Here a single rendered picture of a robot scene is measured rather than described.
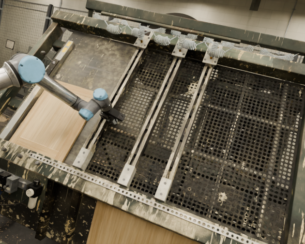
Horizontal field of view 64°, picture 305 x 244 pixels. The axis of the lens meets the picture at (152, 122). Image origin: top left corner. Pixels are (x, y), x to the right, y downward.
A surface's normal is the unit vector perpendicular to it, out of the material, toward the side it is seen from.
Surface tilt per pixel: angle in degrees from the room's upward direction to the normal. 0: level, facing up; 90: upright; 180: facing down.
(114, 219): 90
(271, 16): 90
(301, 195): 57
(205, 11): 90
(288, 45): 90
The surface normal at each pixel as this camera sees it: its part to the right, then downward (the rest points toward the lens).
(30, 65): 0.77, 0.22
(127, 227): -0.27, 0.07
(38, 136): -0.08, -0.47
